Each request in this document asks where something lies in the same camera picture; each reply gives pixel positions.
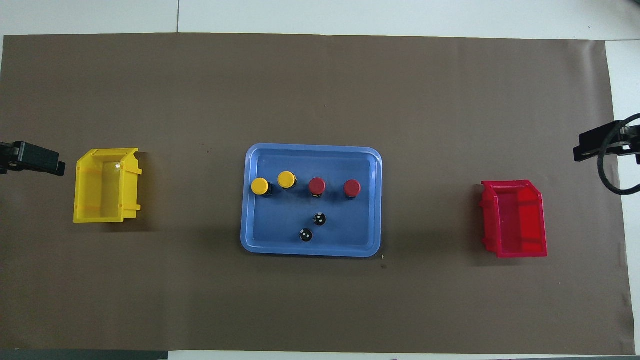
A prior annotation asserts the brown paper table mat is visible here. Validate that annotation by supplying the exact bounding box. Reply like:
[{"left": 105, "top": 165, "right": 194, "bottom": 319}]
[{"left": 0, "top": 33, "right": 636, "bottom": 357}]

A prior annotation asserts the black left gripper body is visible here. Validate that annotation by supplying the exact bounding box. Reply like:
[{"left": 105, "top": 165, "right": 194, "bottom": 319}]
[{"left": 0, "top": 141, "right": 66, "bottom": 176}]

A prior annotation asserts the red plastic bin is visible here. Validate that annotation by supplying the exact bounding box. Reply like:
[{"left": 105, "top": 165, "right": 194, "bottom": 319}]
[{"left": 479, "top": 179, "right": 548, "bottom": 259}]

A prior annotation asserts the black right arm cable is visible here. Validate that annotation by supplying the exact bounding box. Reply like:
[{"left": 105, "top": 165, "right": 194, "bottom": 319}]
[{"left": 598, "top": 114, "right": 640, "bottom": 196}]

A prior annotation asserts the blue plastic tray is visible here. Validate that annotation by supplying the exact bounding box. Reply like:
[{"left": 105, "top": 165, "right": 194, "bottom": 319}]
[{"left": 240, "top": 143, "right": 383, "bottom": 258}]

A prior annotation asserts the yellow plastic bin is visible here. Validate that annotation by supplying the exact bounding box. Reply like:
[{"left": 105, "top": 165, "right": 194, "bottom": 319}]
[{"left": 73, "top": 148, "right": 143, "bottom": 224}]

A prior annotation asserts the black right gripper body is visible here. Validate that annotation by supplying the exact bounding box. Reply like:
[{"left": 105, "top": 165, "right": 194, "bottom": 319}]
[{"left": 573, "top": 120, "right": 640, "bottom": 165}]

